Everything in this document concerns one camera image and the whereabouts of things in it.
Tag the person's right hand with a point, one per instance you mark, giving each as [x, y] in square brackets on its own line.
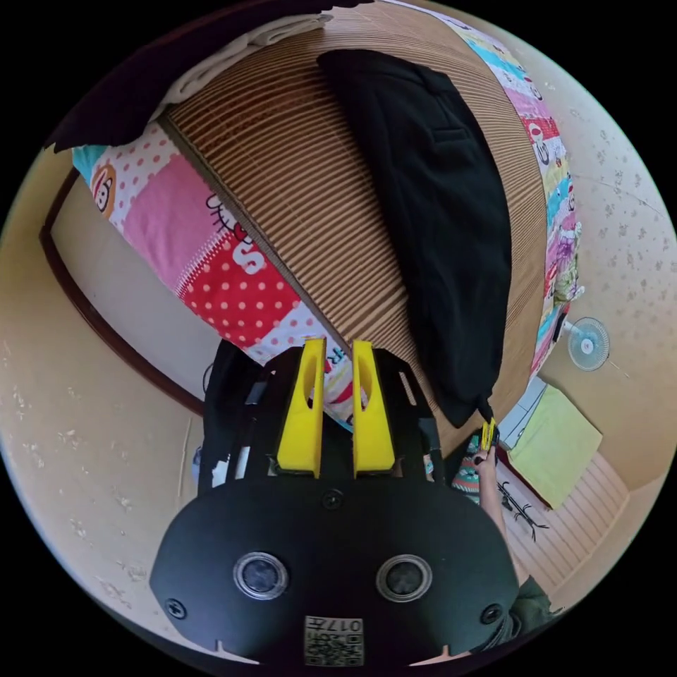
[484, 461]

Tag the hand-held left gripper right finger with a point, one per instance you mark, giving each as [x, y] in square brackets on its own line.
[373, 428]

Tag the person's body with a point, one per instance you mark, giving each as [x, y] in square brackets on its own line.
[227, 402]

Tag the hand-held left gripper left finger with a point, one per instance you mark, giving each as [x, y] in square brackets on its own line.
[301, 423]

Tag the person's right forearm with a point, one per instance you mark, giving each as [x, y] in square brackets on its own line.
[500, 518]

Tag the black pants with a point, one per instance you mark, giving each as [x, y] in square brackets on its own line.
[444, 222]

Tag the white standing fan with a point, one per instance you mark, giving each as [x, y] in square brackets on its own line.
[587, 345]

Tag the bed with woven mat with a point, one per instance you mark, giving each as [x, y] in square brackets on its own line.
[317, 211]

